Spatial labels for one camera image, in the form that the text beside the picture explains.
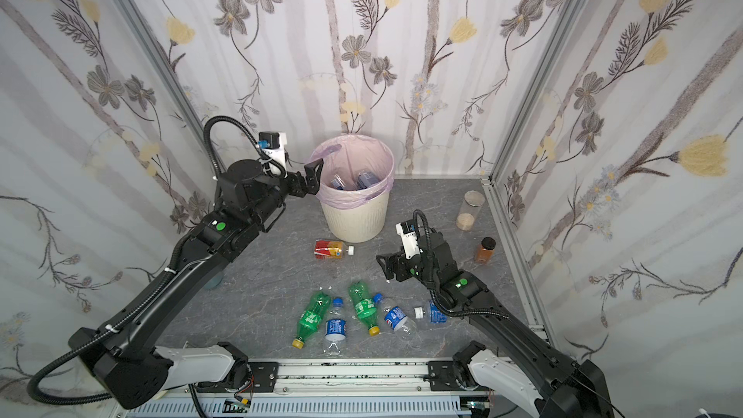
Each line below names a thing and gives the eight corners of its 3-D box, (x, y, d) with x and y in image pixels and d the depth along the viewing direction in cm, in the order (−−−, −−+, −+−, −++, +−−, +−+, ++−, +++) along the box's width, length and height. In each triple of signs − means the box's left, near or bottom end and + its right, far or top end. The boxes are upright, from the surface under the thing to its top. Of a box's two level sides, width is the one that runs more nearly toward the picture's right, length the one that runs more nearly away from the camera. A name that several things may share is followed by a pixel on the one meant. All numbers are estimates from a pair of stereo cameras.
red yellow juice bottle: (315, 260, 97) (312, 253, 93) (317, 247, 101) (315, 239, 97) (354, 261, 97) (353, 253, 93) (354, 247, 101) (354, 239, 97)
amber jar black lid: (473, 265, 98) (482, 250, 90) (470, 252, 101) (478, 236, 93) (488, 265, 98) (498, 250, 90) (484, 252, 101) (494, 236, 93)
